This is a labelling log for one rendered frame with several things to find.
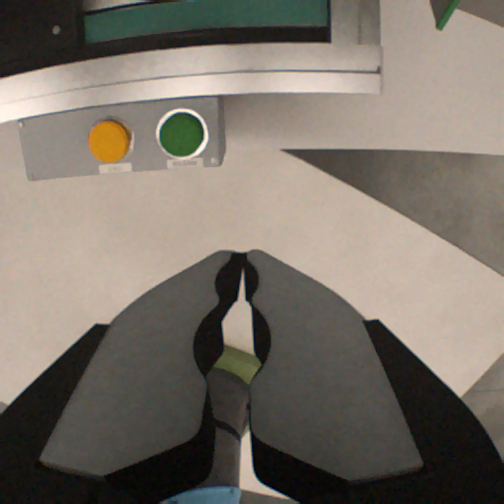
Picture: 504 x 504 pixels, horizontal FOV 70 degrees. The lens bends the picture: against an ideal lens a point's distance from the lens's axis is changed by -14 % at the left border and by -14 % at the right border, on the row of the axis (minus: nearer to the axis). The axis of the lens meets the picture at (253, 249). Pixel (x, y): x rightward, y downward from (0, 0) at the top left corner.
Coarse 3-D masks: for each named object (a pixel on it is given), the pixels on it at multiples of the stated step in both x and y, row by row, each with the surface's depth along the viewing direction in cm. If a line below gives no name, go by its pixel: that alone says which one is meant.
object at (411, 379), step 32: (384, 352) 8; (416, 384) 7; (416, 416) 6; (448, 416) 6; (448, 448) 6; (480, 448) 5; (384, 480) 5; (416, 480) 5; (448, 480) 5; (480, 480) 5
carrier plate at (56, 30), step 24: (24, 0) 29; (48, 0) 29; (72, 0) 29; (0, 24) 30; (24, 24) 30; (48, 24) 30; (72, 24) 31; (0, 48) 31; (24, 48) 31; (48, 48) 31
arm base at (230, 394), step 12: (216, 372) 60; (228, 372) 61; (216, 384) 58; (228, 384) 59; (240, 384) 60; (216, 396) 57; (228, 396) 58; (240, 396) 59; (216, 408) 56; (228, 408) 57; (240, 408) 58; (216, 420) 54; (228, 420) 55; (240, 420) 57; (240, 432) 57; (240, 444) 55
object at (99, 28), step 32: (96, 0) 34; (128, 0) 34; (192, 0) 32; (224, 0) 32; (256, 0) 32; (288, 0) 32; (320, 0) 32; (96, 32) 33; (128, 32) 33; (160, 32) 34; (192, 32) 39
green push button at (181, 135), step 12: (168, 120) 35; (180, 120) 35; (192, 120) 35; (168, 132) 35; (180, 132) 36; (192, 132) 36; (168, 144) 36; (180, 144) 36; (192, 144) 36; (180, 156) 37
